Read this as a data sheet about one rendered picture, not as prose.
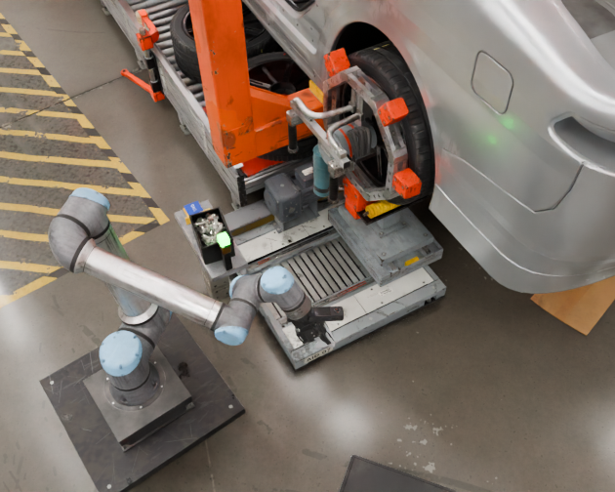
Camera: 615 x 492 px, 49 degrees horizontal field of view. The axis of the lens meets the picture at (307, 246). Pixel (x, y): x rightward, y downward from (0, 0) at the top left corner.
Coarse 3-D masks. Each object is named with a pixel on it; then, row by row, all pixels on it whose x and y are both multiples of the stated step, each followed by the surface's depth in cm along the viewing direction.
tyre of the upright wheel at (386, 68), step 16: (368, 48) 268; (384, 48) 264; (352, 64) 271; (368, 64) 260; (384, 64) 254; (400, 64) 254; (384, 80) 253; (400, 80) 250; (400, 96) 248; (416, 96) 249; (416, 112) 248; (416, 128) 249; (416, 144) 251; (432, 144) 253; (416, 160) 256; (432, 160) 257; (368, 176) 300; (432, 176) 263
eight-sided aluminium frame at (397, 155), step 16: (336, 80) 271; (352, 80) 258; (368, 80) 257; (336, 96) 287; (368, 96) 252; (384, 96) 251; (384, 128) 251; (400, 144) 253; (400, 160) 255; (352, 176) 295; (368, 192) 286; (384, 192) 272
